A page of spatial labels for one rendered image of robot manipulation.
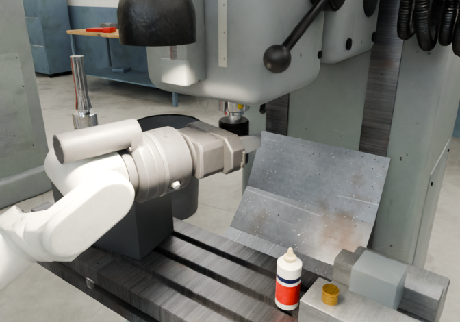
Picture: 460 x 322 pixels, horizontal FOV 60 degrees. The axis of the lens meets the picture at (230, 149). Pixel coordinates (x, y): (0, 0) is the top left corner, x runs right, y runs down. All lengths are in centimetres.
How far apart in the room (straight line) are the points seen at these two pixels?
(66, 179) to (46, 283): 197
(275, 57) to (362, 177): 56
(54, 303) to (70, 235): 185
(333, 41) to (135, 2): 34
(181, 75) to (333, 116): 53
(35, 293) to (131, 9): 213
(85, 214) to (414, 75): 67
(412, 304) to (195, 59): 45
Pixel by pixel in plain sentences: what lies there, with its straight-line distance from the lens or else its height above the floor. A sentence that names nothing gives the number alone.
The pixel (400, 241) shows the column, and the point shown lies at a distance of 101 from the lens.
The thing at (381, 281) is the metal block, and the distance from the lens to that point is 58.
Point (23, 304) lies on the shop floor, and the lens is 237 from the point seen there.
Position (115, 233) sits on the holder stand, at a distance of 84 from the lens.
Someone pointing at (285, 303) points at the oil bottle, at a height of 97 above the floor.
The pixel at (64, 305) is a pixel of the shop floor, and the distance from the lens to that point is 228.
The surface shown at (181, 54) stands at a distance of 48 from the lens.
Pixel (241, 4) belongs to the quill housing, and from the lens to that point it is 47.
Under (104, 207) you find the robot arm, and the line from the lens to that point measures 47.
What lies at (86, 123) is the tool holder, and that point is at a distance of 84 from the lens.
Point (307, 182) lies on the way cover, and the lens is 97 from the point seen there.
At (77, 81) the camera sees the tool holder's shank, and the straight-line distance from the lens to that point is 83.
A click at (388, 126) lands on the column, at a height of 118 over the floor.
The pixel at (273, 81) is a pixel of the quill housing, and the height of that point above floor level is 134.
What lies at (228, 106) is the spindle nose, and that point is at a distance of 58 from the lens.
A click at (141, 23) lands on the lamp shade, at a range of 37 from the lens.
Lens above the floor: 144
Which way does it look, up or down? 21 degrees down
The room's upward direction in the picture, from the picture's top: straight up
